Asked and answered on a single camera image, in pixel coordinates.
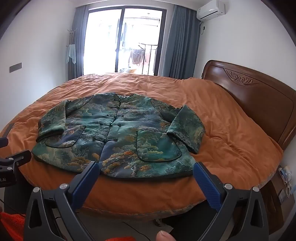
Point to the person's orange clothing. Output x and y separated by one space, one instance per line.
11 227

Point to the orange bed blanket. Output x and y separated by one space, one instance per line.
219 120

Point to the grey curtain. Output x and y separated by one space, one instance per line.
77 34
180 41

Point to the black balcony drying rack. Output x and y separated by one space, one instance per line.
150 58

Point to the dark wall switch panel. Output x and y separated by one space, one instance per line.
15 67

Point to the light blue towel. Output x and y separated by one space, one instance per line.
70 54

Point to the white wall air conditioner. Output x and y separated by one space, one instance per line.
211 9

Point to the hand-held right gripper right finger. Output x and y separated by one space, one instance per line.
205 183

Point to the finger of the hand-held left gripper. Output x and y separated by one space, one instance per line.
3 142
20 157

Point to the carved wooden headboard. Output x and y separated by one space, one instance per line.
254 97

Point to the wooden coat rack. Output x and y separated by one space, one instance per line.
72 34

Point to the brown hanging garment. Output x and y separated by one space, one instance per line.
136 58

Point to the person's right hand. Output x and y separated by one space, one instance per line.
165 236

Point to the green landscape print padded jacket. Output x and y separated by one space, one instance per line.
129 129

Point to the black framed sliding glass door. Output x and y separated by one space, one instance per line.
104 41

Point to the wooden nightstand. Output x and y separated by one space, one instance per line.
272 201

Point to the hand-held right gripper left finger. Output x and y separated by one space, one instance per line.
89 178

